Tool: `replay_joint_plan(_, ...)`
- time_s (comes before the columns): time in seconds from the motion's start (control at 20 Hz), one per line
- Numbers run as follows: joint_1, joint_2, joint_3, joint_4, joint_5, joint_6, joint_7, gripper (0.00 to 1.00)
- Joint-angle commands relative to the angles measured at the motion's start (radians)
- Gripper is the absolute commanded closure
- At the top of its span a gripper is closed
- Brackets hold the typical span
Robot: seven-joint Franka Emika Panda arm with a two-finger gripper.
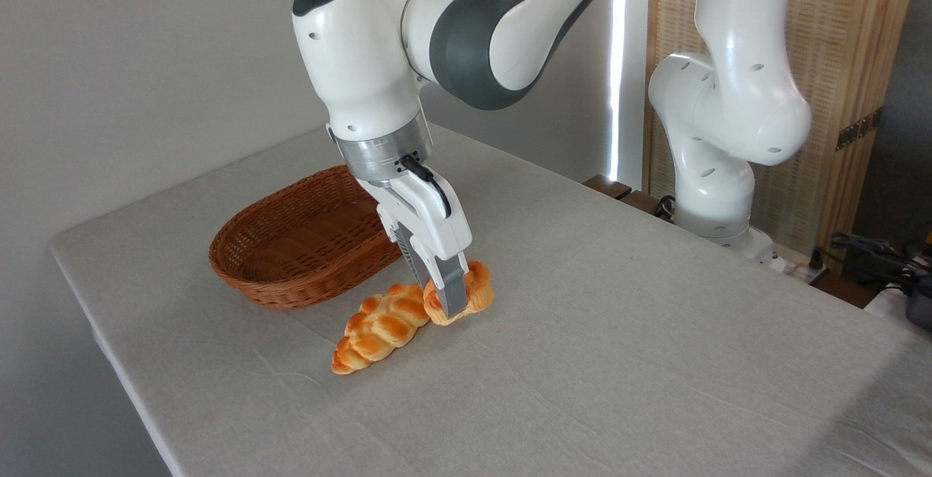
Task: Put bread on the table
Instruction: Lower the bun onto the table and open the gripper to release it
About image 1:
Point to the long braided bread loaf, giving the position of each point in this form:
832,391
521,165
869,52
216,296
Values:
378,328

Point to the light grey tablecloth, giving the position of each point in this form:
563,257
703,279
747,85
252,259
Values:
582,360

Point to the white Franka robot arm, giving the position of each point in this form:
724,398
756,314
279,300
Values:
349,47

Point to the dark metal screen hinge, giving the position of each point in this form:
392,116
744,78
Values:
859,129

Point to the brown wicker basket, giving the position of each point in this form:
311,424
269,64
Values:
291,244

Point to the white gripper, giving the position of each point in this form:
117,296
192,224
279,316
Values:
429,226

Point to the wooden bamboo folding screen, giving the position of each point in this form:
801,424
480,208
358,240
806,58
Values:
837,40

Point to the dark brown wooden furniture piece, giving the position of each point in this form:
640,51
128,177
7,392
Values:
611,187

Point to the white power strip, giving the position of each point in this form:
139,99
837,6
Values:
797,267

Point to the small round bread roll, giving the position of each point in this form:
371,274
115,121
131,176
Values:
480,291

